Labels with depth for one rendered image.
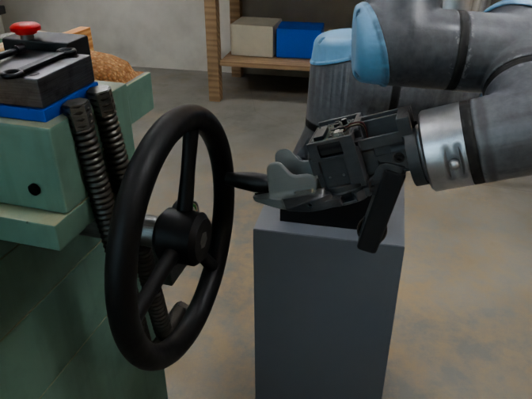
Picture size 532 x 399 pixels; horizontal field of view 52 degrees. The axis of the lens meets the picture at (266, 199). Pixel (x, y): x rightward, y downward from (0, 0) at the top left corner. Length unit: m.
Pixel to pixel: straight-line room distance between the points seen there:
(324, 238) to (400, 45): 0.54
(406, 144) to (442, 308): 1.28
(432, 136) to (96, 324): 0.54
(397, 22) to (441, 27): 0.05
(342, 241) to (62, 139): 0.67
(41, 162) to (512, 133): 0.44
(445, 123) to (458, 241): 1.61
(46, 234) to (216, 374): 1.06
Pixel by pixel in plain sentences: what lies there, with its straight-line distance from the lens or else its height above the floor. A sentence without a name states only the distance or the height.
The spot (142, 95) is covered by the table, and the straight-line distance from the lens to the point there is 0.86.
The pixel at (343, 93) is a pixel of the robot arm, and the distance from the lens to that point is 1.04.
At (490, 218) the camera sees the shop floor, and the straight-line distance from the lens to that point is 2.37.
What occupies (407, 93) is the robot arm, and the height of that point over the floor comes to 0.82.
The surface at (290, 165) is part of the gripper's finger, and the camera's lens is 0.67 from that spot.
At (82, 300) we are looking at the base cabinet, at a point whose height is 0.65.
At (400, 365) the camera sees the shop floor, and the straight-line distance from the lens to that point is 1.62.
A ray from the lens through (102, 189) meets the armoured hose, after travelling 0.57.
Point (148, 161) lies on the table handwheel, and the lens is 0.49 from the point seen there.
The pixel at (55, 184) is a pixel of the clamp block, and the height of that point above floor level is 0.90.
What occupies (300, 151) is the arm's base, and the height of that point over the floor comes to 0.68.
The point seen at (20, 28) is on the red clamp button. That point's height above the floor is 1.02.
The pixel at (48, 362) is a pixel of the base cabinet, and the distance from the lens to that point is 0.77.
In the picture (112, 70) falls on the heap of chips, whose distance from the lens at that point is 0.83.
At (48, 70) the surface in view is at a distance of 0.55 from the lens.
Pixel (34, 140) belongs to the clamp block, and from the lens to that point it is 0.54.
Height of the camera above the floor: 1.14
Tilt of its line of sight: 29 degrees down
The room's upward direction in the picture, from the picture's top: straight up
